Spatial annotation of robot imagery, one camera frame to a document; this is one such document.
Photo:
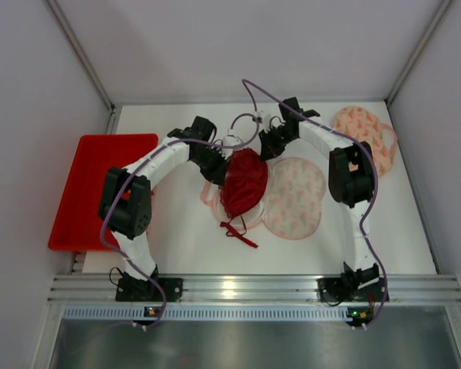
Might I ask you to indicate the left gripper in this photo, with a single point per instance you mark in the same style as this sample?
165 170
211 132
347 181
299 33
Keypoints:
215 169

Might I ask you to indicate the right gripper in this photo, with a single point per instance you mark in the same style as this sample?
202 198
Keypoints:
269 146

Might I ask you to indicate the dark red bra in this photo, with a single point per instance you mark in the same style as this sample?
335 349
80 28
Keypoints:
244 186

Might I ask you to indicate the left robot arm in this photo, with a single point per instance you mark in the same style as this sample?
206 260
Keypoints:
125 205

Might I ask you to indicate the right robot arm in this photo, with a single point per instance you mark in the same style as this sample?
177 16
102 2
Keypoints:
352 182

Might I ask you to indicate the red plastic bin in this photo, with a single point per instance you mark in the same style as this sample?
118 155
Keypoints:
77 225

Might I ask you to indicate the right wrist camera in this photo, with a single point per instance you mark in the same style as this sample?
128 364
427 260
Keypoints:
262 117

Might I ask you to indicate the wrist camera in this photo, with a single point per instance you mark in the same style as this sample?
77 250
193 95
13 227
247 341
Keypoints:
229 143
262 117

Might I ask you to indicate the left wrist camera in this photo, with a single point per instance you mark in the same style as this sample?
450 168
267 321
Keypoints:
229 143

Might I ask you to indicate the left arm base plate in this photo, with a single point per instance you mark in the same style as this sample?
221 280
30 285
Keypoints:
130 289

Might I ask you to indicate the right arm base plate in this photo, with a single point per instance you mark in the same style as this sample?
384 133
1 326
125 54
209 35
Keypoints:
333 292

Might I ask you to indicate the left aluminium frame post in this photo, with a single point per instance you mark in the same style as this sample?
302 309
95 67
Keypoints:
68 32

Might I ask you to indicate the aluminium frame post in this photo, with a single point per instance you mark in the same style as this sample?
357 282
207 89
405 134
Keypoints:
442 9
68 32

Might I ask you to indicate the aluminium front rail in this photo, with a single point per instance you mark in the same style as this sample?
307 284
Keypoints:
415 290

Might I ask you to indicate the perforated cable duct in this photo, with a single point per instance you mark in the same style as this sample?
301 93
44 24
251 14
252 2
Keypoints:
215 313

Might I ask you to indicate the right aluminium frame post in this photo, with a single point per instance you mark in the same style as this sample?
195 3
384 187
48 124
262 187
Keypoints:
442 9

